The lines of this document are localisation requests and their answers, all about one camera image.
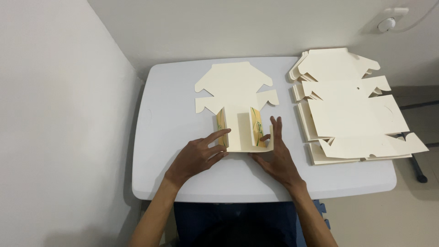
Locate person's left hand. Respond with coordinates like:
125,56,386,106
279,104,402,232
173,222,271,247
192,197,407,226
165,129,232,187

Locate person's right hand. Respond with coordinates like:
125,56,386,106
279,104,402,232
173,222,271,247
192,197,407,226
249,116,307,190

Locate cream cardboard box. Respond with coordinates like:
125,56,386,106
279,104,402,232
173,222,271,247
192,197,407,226
194,62,280,153

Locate white table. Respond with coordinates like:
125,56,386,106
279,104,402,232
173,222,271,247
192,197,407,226
132,56,398,204

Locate blue foam mat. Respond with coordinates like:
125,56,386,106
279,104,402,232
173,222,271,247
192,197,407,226
296,200,331,247

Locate person's dark blue trousers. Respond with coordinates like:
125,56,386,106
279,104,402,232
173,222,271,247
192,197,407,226
174,201,298,247

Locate stack of flat cardboard blanks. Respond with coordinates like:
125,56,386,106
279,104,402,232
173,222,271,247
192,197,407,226
289,48,429,165

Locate black table leg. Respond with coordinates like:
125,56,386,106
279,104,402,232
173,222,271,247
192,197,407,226
394,132,428,183

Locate white wall socket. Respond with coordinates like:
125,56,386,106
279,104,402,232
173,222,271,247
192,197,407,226
372,8,409,33

